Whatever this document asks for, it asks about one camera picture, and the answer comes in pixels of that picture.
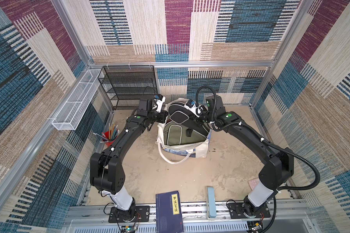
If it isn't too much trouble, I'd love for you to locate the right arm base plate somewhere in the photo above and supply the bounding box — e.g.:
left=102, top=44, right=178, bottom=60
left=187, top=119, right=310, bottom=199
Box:
left=226, top=202, right=271, bottom=219

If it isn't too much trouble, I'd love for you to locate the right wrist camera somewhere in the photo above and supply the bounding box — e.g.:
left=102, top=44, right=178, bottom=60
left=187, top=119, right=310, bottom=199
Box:
left=184, top=99, right=203, bottom=117

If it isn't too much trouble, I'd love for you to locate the green paddle case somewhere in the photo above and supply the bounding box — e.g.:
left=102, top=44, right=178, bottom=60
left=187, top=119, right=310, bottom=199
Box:
left=163, top=121, right=210, bottom=146

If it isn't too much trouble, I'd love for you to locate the pink calculator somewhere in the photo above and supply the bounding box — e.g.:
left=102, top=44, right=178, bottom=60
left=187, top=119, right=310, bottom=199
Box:
left=248, top=178, right=260, bottom=190

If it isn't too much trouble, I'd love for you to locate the dark blue book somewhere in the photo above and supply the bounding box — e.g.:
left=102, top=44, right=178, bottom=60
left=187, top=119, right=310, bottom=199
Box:
left=156, top=191, right=184, bottom=233

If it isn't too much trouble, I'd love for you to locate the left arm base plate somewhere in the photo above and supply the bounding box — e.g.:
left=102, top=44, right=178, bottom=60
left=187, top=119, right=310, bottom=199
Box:
left=108, top=205, right=150, bottom=223

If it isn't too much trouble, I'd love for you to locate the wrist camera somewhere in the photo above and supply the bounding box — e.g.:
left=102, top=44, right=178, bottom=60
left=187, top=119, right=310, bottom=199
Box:
left=184, top=99, right=203, bottom=117
left=152, top=94, right=166, bottom=113

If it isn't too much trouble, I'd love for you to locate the black mesh shelf rack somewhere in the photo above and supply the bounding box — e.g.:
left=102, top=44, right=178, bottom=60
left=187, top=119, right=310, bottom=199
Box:
left=98, top=66, right=158, bottom=110

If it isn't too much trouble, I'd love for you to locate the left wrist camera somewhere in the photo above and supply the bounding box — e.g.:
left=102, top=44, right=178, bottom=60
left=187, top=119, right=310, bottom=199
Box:
left=152, top=94, right=166, bottom=113

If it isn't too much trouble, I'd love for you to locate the black paddle case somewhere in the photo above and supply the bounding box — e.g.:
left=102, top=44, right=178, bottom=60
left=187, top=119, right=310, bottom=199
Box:
left=167, top=101, right=210, bottom=136

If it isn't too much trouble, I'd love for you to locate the white canvas tote bag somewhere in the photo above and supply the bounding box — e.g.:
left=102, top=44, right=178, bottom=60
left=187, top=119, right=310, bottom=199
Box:
left=157, top=98, right=212, bottom=165

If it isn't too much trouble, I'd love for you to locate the light blue eraser block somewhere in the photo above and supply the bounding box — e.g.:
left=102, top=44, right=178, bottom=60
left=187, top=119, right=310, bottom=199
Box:
left=206, top=186, right=217, bottom=219

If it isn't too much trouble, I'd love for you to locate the red metal pencil bucket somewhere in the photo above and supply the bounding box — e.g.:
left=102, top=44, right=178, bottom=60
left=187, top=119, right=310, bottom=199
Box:
left=102, top=131, right=119, bottom=147

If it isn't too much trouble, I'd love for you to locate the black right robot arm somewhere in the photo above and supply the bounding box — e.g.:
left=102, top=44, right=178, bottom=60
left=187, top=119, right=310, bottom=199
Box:
left=195, top=112, right=320, bottom=217

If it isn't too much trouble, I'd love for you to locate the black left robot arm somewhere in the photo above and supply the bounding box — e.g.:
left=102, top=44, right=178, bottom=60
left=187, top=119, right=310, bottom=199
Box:
left=90, top=110, right=168, bottom=220

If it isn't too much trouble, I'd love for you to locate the white wire basket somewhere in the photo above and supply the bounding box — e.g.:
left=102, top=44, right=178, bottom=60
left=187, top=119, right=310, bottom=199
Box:
left=52, top=70, right=100, bottom=131

